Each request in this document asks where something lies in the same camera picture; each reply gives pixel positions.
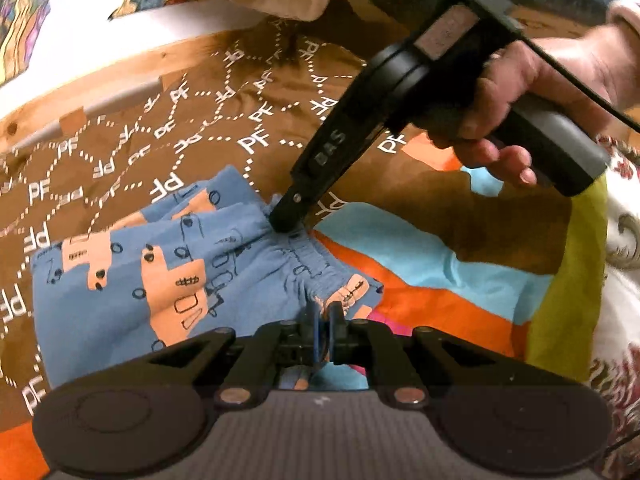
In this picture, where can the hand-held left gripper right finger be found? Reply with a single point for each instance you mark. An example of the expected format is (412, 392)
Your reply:
(334, 327)

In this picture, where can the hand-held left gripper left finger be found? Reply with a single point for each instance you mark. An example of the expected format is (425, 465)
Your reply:
(313, 335)

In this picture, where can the person's right hand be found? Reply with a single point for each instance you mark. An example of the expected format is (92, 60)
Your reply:
(560, 70)

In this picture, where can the brown printed patchwork blanket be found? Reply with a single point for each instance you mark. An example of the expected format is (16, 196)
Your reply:
(200, 125)

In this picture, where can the purple and yellow wall poster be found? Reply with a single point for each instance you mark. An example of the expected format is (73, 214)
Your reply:
(22, 15)

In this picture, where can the white floral cloth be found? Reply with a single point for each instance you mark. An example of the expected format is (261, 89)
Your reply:
(622, 260)

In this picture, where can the person's right forearm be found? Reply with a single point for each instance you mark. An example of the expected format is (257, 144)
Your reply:
(627, 12)

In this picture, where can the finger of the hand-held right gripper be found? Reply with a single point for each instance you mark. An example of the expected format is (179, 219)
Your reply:
(325, 152)

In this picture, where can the wooden bed frame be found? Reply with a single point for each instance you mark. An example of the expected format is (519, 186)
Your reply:
(100, 75)

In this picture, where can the blue pants with orange print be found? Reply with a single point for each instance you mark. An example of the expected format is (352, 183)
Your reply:
(150, 270)

